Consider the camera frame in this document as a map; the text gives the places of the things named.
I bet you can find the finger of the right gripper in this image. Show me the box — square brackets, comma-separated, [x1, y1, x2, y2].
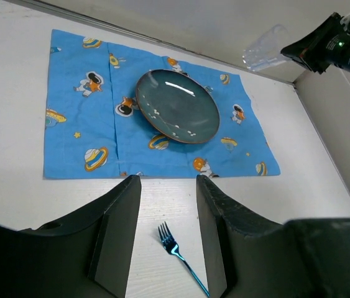
[280, 12, 341, 72]

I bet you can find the teal ceramic plate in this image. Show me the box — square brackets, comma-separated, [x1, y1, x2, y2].
[136, 70, 220, 144]

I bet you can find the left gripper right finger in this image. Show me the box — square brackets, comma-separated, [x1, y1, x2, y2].
[196, 176, 287, 297]

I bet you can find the blue metal fork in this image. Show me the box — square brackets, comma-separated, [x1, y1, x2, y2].
[158, 222, 210, 297]

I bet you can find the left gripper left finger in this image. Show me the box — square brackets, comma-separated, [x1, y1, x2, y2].
[19, 175, 141, 297]

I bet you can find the blue astronaut print placemat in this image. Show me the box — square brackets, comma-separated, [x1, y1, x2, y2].
[44, 30, 280, 179]

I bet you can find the clear plastic cup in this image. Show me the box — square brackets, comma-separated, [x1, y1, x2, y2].
[242, 24, 290, 72]

